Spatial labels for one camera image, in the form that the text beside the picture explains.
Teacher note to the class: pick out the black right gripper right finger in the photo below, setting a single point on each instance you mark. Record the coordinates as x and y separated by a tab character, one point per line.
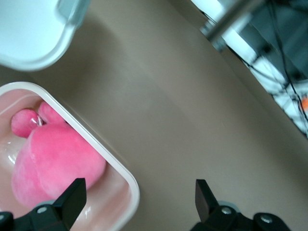
211	216

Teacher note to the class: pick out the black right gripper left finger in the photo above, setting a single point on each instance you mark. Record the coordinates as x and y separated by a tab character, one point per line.
65	211

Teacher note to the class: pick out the pink plush toy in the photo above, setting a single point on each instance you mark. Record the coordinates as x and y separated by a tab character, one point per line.
55	161

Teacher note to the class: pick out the white box lid grey latches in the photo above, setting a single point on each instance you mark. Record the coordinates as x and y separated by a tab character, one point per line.
29	31

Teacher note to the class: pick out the pale pink box base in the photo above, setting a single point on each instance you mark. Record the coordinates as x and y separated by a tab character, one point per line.
101	146

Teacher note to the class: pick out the brown table cover sheet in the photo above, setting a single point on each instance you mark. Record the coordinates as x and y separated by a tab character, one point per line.
168	108

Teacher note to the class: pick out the small orange connector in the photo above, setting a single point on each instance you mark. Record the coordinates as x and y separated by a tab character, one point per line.
305	106

